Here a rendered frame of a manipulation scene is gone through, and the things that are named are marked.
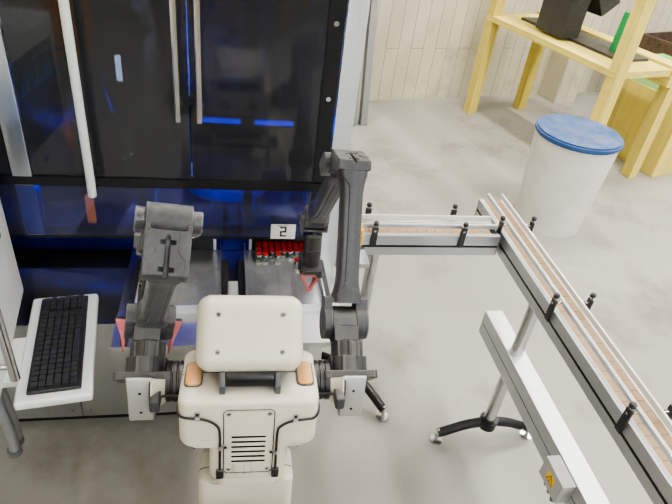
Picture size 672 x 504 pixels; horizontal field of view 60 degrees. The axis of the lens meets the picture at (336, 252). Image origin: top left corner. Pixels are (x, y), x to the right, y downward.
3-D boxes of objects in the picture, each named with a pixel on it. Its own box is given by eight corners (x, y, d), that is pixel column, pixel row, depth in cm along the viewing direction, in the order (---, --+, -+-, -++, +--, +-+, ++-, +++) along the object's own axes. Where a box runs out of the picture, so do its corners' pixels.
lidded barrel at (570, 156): (603, 236, 425) (644, 146, 383) (539, 246, 403) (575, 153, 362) (551, 196, 468) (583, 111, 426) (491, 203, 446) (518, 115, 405)
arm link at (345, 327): (335, 347, 127) (358, 347, 128) (334, 301, 130) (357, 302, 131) (326, 352, 136) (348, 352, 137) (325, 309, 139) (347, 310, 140)
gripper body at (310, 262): (318, 261, 188) (320, 240, 185) (322, 276, 179) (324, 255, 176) (298, 261, 187) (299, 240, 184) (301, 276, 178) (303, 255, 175)
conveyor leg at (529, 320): (472, 419, 263) (523, 288, 219) (491, 418, 265) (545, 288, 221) (479, 436, 256) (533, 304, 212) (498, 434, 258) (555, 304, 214)
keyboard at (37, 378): (42, 301, 190) (41, 295, 188) (88, 297, 194) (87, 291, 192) (26, 396, 159) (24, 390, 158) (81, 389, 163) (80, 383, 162)
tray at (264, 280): (243, 250, 212) (243, 242, 210) (314, 251, 217) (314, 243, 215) (245, 313, 185) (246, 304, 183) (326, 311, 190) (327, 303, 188)
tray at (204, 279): (146, 250, 206) (146, 242, 204) (221, 250, 211) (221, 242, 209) (134, 314, 179) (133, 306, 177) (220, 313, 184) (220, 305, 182)
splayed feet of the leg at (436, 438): (426, 433, 264) (433, 413, 255) (528, 427, 273) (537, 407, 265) (431, 448, 257) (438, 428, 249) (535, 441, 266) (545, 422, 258)
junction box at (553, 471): (538, 471, 200) (546, 455, 194) (551, 470, 201) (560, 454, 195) (553, 503, 190) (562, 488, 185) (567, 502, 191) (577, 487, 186)
